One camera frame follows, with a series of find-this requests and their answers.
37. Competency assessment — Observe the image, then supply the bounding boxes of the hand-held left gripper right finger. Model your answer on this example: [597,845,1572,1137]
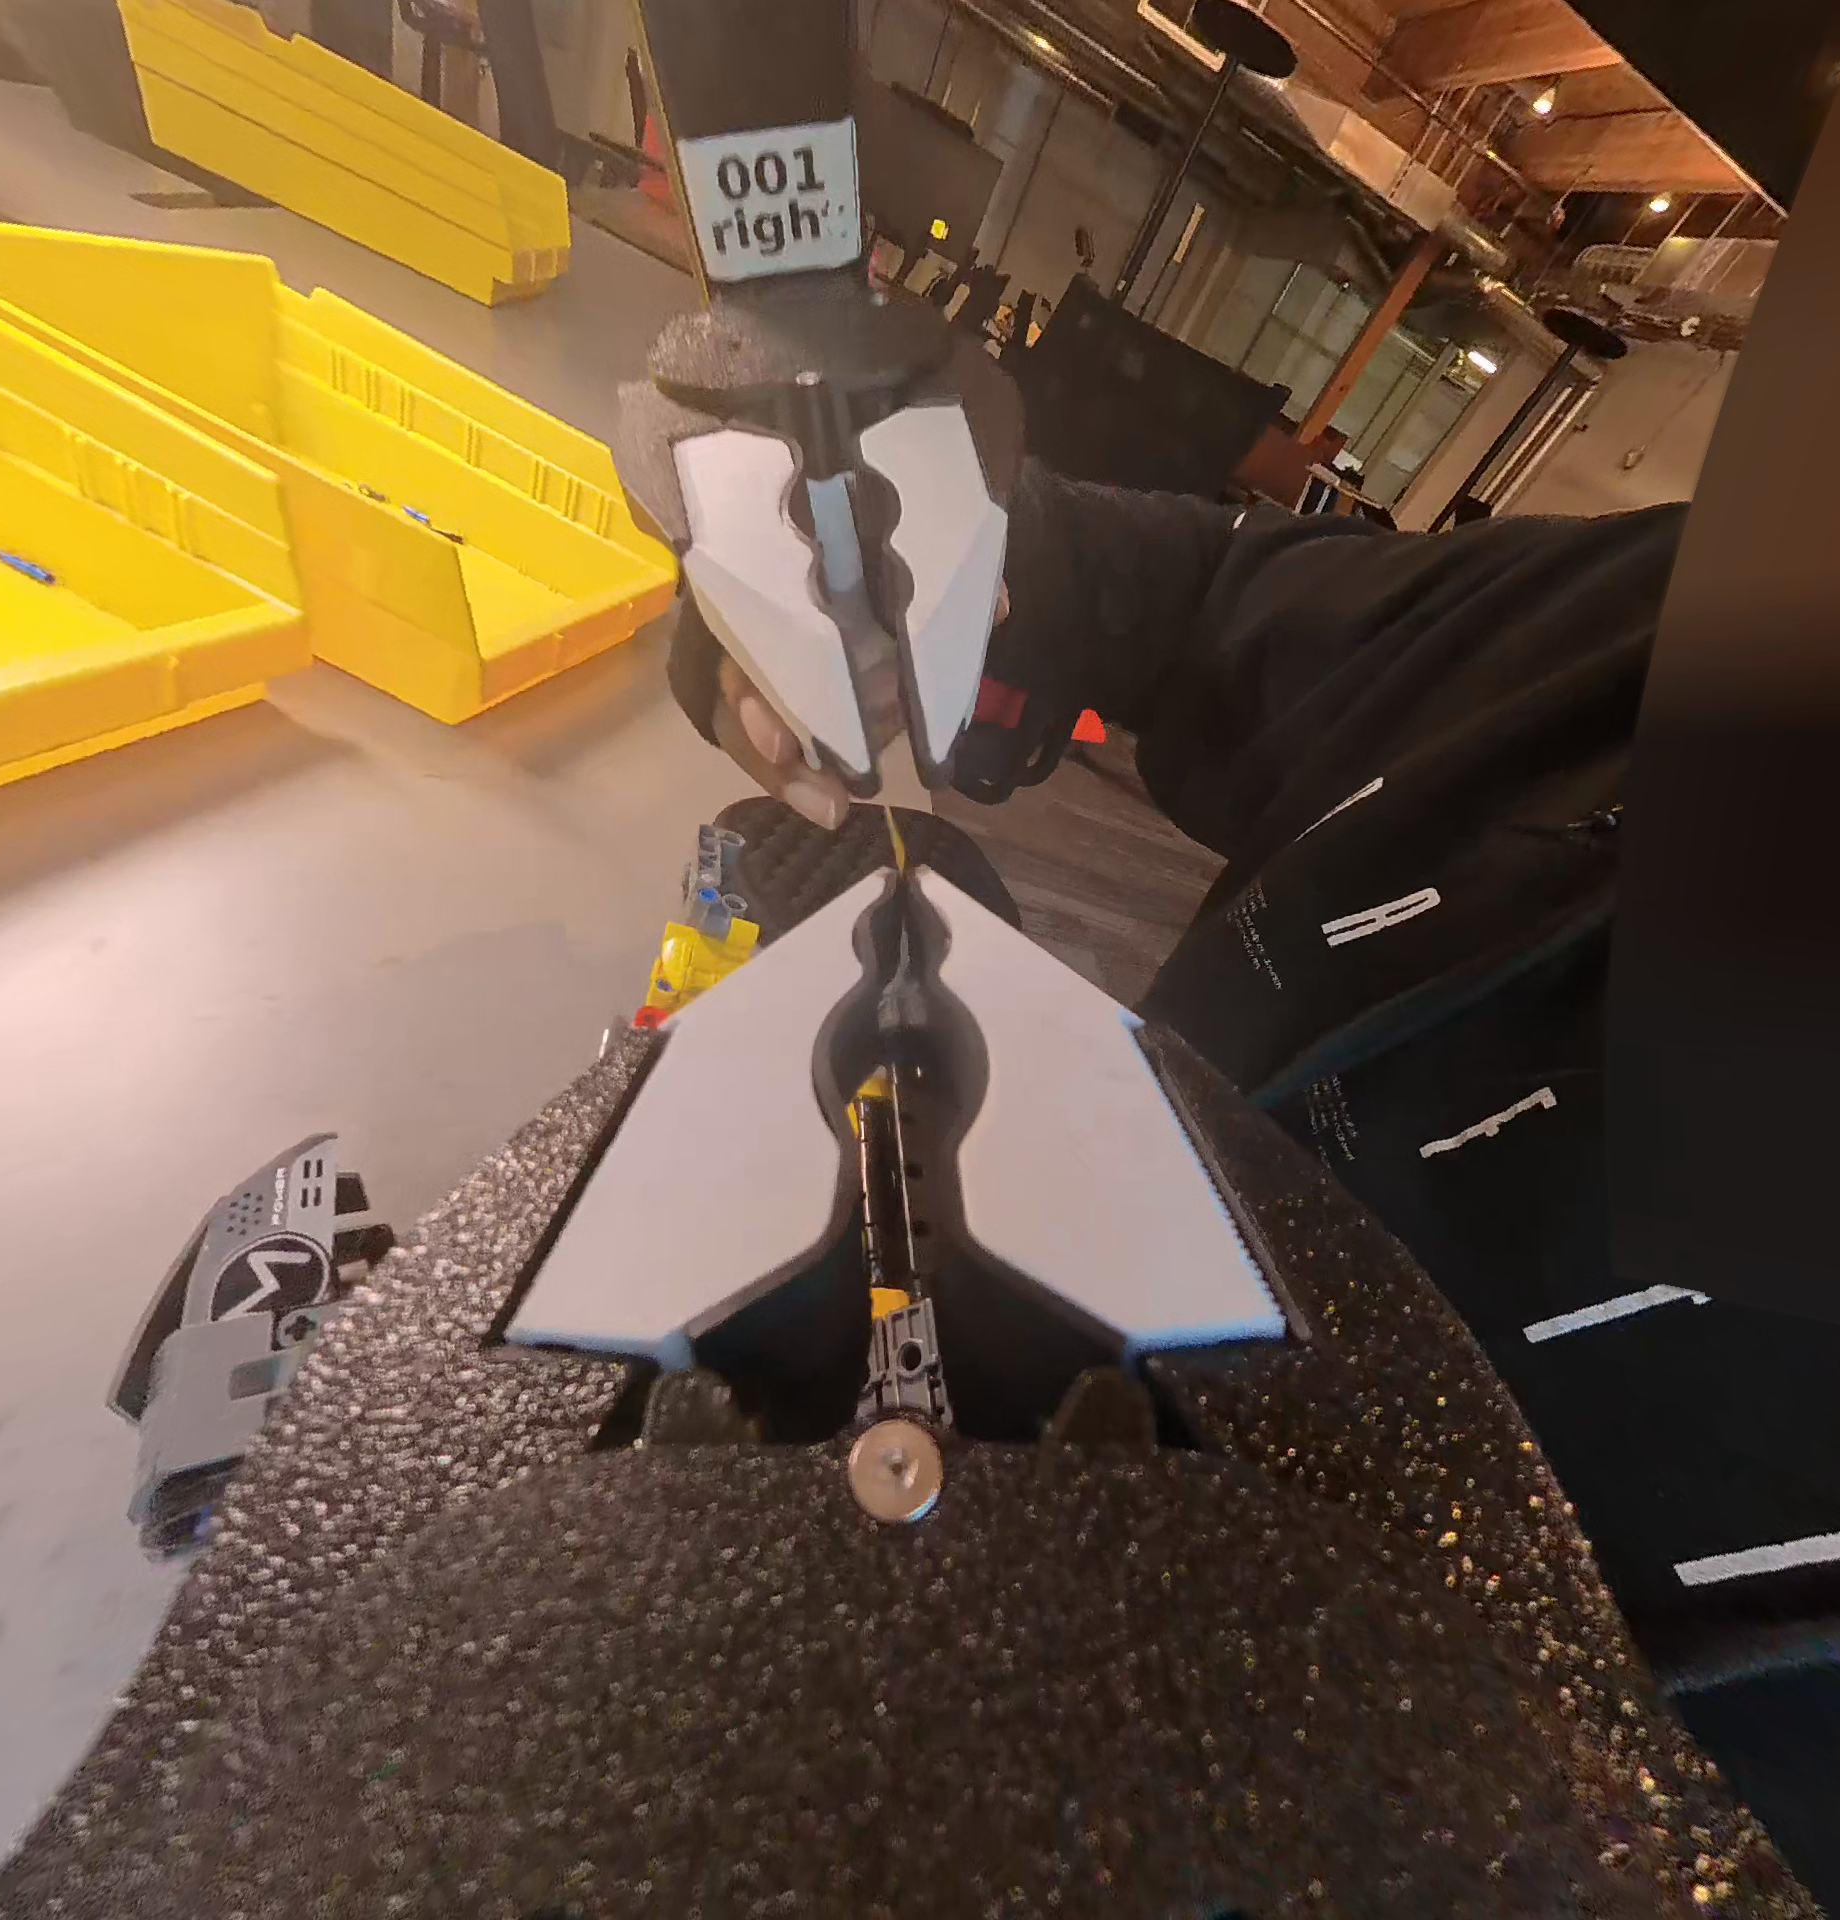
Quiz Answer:
[913,870,1291,1438]

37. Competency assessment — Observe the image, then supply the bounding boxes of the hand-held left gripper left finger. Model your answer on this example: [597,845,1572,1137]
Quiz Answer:
[499,870,906,1438]

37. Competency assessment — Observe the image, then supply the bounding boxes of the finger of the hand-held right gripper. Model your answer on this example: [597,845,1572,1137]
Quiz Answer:
[856,402,1011,793]
[674,429,882,800]

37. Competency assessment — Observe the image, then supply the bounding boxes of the person's right forearm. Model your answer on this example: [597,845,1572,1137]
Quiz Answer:
[996,457,1688,903]

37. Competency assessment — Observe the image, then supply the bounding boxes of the person's right hand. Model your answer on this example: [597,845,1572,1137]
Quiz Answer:
[713,650,862,834]

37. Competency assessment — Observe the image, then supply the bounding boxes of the black mesh office chair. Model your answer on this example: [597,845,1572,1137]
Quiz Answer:
[703,794,1024,939]

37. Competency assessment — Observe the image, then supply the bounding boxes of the person in black hoodie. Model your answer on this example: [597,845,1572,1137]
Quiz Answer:
[1137,502,1840,1668]

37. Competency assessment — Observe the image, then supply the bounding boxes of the grey robot model head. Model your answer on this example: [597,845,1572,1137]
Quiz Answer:
[105,1132,400,1565]

